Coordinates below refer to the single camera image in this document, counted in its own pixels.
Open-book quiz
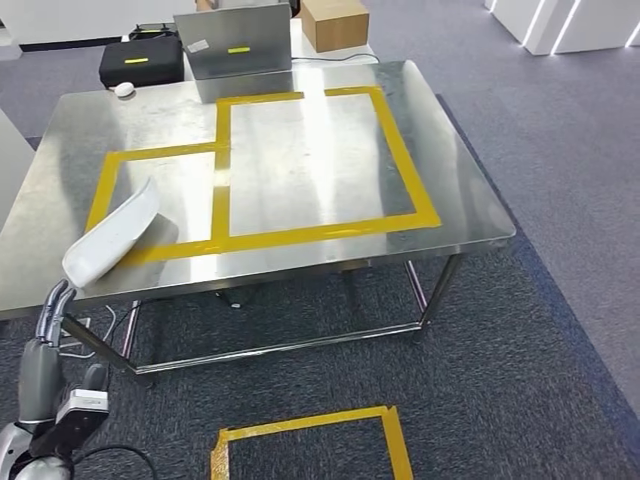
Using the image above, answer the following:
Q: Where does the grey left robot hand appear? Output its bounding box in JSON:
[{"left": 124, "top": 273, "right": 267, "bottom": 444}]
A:
[{"left": 19, "top": 278, "right": 110, "bottom": 425}]

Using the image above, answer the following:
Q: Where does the white curved plastic part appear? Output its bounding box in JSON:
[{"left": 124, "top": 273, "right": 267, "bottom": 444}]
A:
[{"left": 62, "top": 176, "right": 161, "bottom": 290}]

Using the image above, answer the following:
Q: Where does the steel workbench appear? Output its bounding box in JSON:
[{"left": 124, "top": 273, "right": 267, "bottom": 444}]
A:
[{"left": 0, "top": 59, "right": 517, "bottom": 389}]

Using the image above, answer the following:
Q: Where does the white table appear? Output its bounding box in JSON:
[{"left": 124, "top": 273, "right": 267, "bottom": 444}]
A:
[{"left": 0, "top": 109, "right": 36, "bottom": 230}]

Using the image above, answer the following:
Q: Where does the black carry case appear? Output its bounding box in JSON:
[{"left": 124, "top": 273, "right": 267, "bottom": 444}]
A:
[{"left": 98, "top": 34, "right": 185, "bottom": 89}]

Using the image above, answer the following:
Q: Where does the flat black device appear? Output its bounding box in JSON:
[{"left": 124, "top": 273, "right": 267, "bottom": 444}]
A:
[{"left": 128, "top": 23, "right": 180, "bottom": 41}]

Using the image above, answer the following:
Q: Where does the grey laptop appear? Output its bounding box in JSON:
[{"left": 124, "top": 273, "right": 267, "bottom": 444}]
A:
[{"left": 173, "top": 3, "right": 294, "bottom": 82}]

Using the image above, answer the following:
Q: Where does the large cardboard box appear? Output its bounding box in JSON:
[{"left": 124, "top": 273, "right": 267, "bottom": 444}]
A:
[{"left": 300, "top": 0, "right": 370, "bottom": 54}]

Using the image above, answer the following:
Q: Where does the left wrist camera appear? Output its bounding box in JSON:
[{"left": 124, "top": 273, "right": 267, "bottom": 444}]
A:
[{"left": 29, "top": 389, "right": 110, "bottom": 460}]

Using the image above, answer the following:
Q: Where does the black cable loop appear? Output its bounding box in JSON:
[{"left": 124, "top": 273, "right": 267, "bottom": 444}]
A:
[{"left": 72, "top": 445, "right": 158, "bottom": 480}]

